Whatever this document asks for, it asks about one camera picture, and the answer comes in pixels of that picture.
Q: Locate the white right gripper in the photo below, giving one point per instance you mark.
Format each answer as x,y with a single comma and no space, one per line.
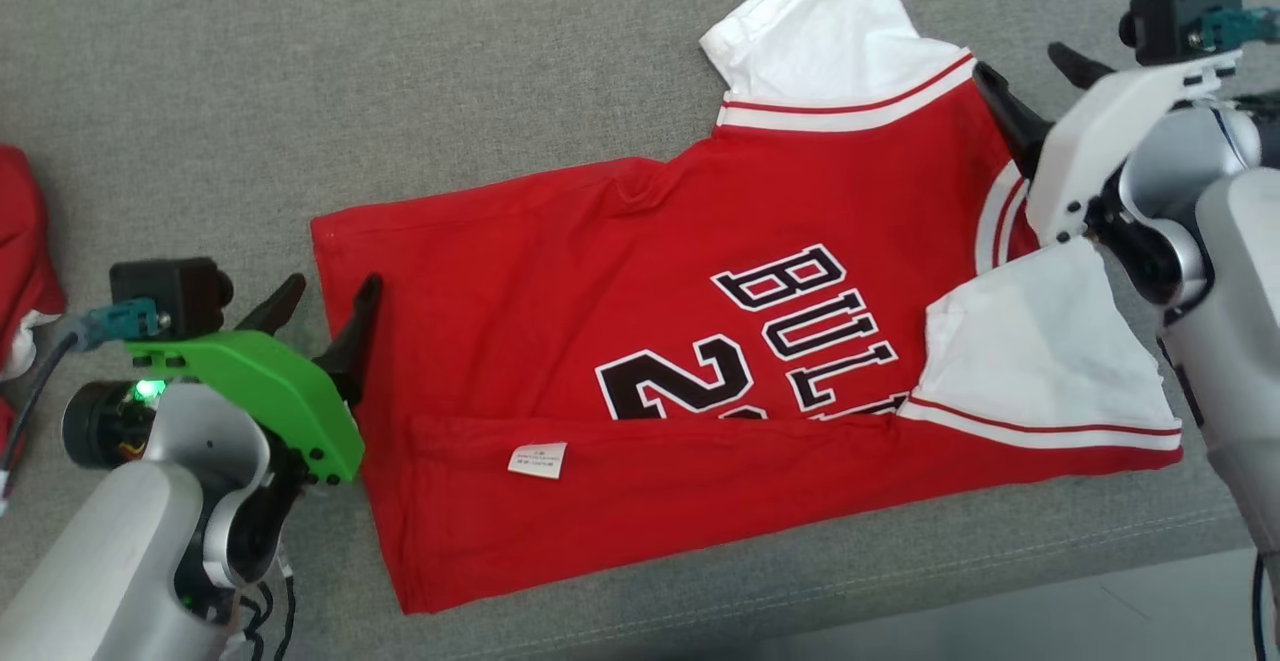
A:
1090,131

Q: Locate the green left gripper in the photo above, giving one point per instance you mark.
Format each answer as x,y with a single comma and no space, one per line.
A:
280,391

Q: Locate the red white Bulls jersey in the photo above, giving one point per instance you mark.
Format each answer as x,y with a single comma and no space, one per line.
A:
600,241

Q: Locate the red white Bulls shorts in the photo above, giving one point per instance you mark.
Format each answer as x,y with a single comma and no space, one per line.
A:
20,241

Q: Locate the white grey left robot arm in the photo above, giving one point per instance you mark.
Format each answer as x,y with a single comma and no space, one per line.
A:
100,561

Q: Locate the grey fabric sofa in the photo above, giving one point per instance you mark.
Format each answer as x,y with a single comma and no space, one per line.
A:
200,91

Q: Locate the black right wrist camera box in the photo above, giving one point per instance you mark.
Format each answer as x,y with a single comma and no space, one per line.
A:
1170,16

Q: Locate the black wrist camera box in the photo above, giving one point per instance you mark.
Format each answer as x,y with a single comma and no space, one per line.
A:
1170,16
170,291

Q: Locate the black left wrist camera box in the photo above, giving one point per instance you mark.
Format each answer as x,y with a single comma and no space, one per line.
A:
170,291

